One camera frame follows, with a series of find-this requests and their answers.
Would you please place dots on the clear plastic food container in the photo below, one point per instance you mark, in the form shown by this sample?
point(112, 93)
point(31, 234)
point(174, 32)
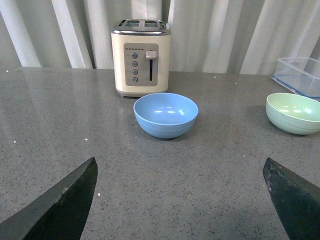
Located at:
point(300, 75)

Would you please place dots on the blue bowl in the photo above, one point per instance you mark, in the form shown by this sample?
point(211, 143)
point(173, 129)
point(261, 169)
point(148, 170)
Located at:
point(165, 115)

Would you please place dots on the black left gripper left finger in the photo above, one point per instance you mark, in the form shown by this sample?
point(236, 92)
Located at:
point(58, 214)

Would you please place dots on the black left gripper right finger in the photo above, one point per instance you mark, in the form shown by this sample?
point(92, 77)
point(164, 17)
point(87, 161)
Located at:
point(296, 200)

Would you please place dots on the cream two-slot toaster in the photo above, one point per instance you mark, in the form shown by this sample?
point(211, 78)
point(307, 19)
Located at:
point(141, 51)

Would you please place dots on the green bowl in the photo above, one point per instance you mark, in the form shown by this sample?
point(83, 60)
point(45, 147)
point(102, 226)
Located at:
point(293, 113)

